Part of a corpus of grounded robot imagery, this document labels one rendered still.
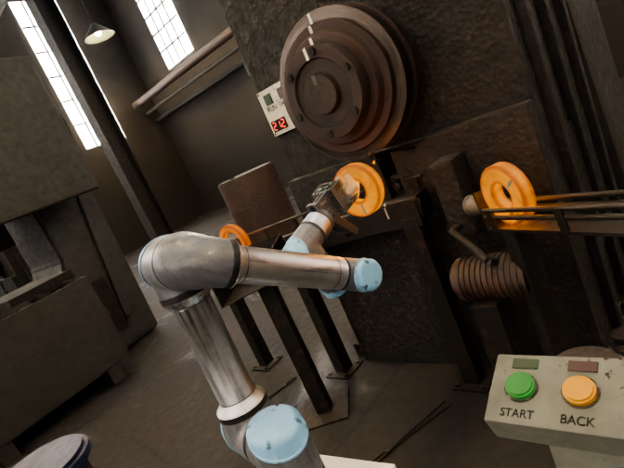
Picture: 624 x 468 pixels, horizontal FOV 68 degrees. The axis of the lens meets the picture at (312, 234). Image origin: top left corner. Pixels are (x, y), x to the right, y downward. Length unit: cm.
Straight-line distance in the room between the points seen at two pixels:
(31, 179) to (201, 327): 281
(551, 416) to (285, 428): 48
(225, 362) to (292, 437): 21
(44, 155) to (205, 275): 300
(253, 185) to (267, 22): 258
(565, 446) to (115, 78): 1278
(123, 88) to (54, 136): 926
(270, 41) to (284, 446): 139
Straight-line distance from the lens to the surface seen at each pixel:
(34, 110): 389
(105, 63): 1314
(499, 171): 118
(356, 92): 138
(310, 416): 198
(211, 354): 102
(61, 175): 378
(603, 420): 70
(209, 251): 86
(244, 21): 193
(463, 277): 135
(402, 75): 139
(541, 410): 72
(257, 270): 90
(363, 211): 135
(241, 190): 428
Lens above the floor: 105
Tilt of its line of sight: 12 degrees down
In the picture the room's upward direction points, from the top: 24 degrees counter-clockwise
